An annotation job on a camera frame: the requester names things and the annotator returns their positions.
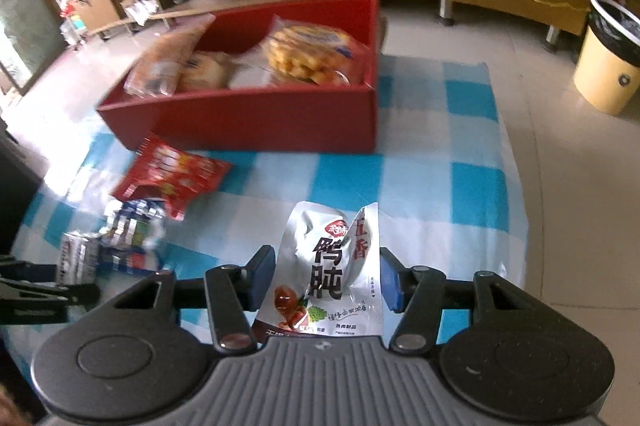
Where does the yellow trash bin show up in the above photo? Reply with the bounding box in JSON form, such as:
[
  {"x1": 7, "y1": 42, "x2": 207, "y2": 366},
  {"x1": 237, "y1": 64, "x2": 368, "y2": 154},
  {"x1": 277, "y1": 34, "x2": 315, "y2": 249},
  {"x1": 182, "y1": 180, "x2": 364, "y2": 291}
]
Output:
[{"x1": 572, "y1": 0, "x2": 640, "y2": 117}]

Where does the white plastic bag bundle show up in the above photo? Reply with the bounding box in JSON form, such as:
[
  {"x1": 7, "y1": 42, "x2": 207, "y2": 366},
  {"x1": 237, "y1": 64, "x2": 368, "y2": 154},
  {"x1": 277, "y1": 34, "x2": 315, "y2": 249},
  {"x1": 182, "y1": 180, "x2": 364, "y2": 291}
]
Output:
[{"x1": 121, "y1": 0, "x2": 161, "y2": 27}]

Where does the blue silver snack packet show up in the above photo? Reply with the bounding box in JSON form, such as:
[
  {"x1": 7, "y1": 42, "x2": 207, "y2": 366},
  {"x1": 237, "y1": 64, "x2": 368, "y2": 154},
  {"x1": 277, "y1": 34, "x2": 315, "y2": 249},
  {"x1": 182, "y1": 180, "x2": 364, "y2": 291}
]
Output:
[{"x1": 99, "y1": 198, "x2": 169, "y2": 275}]

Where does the clear brown bread packet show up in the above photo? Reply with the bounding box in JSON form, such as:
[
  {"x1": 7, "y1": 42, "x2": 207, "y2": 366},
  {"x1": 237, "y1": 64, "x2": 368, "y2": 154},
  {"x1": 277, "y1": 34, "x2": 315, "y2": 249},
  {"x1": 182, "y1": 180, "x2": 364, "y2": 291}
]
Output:
[{"x1": 124, "y1": 23, "x2": 216, "y2": 100}]

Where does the red cardboard box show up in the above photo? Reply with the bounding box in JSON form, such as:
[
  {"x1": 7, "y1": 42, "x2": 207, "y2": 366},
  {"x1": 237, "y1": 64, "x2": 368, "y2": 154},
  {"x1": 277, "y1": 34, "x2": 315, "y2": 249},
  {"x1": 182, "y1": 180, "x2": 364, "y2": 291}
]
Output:
[{"x1": 95, "y1": 0, "x2": 383, "y2": 154}]

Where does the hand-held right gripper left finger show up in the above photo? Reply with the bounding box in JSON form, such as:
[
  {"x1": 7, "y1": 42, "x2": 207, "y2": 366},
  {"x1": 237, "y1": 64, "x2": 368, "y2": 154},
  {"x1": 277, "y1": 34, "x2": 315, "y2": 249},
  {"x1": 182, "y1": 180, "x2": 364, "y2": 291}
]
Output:
[{"x1": 107, "y1": 245, "x2": 277, "y2": 352}]

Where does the blue white checked cloth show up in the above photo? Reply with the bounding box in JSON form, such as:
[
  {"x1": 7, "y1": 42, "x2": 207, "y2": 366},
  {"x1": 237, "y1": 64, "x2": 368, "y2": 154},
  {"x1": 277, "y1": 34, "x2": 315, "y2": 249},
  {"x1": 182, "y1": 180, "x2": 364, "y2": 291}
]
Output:
[{"x1": 10, "y1": 54, "x2": 532, "y2": 359}]

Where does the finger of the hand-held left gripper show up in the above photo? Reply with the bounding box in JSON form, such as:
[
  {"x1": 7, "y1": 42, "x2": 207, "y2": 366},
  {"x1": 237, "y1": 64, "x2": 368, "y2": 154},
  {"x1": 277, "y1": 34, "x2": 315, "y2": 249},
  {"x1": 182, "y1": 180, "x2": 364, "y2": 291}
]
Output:
[
  {"x1": 0, "y1": 256, "x2": 57, "y2": 283},
  {"x1": 0, "y1": 283, "x2": 101, "y2": 327}
]

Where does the round bread packet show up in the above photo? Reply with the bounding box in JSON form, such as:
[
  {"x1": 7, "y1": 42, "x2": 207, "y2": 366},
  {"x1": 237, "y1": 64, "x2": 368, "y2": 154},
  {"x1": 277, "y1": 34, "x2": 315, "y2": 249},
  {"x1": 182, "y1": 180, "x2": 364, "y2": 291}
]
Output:
[{"x1": 177, "y1": 50, "x2": 237, "y2": 91}]

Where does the yellow cracker packet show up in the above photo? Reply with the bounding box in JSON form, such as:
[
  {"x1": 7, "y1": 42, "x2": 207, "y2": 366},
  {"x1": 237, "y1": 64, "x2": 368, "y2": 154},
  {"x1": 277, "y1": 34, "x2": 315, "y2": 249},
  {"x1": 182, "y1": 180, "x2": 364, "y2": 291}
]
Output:
[{"x1": 262, "y1": 18, "x2": 374, "y2": 87}]

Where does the silver snack packet red label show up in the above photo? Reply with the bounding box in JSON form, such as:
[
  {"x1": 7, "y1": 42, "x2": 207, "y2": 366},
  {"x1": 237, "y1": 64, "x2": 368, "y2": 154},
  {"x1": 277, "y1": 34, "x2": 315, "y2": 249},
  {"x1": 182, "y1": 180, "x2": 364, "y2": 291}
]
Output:
[{"x1": 250, "y1": 201, "x2": 386, "y2": 348}]

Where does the grey silver snack packet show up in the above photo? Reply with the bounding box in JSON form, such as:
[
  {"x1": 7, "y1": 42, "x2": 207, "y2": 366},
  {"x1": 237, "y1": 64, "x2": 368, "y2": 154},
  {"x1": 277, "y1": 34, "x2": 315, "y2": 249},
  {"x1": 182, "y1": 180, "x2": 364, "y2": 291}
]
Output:
[{"x1": 59, "y1": 231, "x2": 104, "y2": 285}]

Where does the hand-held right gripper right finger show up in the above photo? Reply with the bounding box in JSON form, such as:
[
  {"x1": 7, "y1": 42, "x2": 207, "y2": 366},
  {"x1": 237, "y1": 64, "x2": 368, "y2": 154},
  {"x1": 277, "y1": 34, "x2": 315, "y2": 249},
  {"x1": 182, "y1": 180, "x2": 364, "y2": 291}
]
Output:
[{"x1": 378, "y1": 247, "x2": 546, "y2": 354}]

